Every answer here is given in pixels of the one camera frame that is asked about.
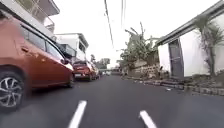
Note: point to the red car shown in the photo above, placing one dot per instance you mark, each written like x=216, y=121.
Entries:
x=83, y=70

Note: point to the banana plants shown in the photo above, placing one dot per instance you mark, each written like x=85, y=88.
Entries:
x=138, y=48

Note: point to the grey asphalt road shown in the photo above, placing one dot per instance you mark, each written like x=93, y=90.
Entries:
x=123, y=100

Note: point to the white multi-storey building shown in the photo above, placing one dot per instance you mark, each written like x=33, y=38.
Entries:
x=75, y=45

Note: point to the robot's own part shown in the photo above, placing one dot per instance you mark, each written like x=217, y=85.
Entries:
x=147, y=119
x=77, y=114

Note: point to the stone kerb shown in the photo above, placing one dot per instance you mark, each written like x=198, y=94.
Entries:
x=180, y=85

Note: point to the orange car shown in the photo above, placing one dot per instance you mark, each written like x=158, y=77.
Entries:
x=33, y=60

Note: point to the white house with door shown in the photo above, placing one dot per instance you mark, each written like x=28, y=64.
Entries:
x=190, y=46

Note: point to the white building with balcony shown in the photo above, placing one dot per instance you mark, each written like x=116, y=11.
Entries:
x=31, y=13

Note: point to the palm tree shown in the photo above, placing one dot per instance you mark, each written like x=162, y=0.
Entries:
x=210, y=40

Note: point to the low block wall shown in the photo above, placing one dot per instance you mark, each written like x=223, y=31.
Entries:
x=145, y=70

